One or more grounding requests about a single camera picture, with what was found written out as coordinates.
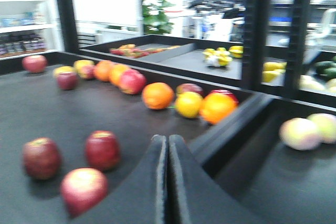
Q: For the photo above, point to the dark red apple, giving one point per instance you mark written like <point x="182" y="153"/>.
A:
<point x="82" y="189"/>
<point x="41" y="158"/>
<point x="102" y="150"/>

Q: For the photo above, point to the red green apple rear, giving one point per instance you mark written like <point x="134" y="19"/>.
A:
<point x="189" y="87"/>

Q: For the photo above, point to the pale peach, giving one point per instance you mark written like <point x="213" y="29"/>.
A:
<point x="326" y="125"/>
<point x="300" y="134"/>

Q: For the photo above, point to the white garlic bulb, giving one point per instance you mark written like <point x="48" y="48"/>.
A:
<point x="212" y="61"/>

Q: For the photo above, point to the white store shelving unit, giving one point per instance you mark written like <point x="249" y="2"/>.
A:
<point x="29" y="27"/>

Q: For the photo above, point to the dark red apple lower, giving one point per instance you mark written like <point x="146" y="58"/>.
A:
<point x="82" y="189"/>

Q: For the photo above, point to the orange fruit right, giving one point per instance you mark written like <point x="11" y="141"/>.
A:
<point x="216" y="107"/>

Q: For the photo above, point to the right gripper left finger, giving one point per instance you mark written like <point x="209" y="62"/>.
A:
<point x="141" y="197"/>

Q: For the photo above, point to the bright red apple left tray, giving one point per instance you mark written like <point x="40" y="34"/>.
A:
<point x="132" y="82"/>

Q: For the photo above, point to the pale peach rear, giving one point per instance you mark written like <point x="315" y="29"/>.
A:
<point x="326" y="125"/>

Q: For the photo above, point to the black wooden display stand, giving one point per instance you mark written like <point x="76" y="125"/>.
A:
<point x="243" y="154"/>

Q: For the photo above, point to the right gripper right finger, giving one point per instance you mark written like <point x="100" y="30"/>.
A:
<point x="194" y="196"/>

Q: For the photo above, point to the pale peach front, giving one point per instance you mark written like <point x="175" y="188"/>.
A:
<point x="300" y="134"/>

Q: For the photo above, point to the yellow round fruit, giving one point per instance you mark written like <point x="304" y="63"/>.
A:
<point x="188" y="104"/>

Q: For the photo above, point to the dark red apple upper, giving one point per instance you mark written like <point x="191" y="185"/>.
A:
<point x="102" y="150"/>

